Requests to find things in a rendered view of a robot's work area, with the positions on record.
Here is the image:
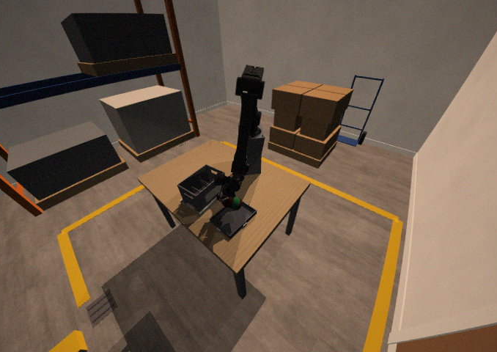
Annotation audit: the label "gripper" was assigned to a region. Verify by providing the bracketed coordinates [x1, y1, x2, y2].
[219, 185, 235, 202]

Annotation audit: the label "black crate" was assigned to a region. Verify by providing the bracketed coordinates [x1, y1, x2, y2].
[177, 164, 225, 212]

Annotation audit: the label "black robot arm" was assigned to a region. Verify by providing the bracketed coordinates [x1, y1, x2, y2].
[214, 65, 265, 192]

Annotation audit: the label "orange-brown bottle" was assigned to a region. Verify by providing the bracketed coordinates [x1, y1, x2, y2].
[216, 195, 242, 210]

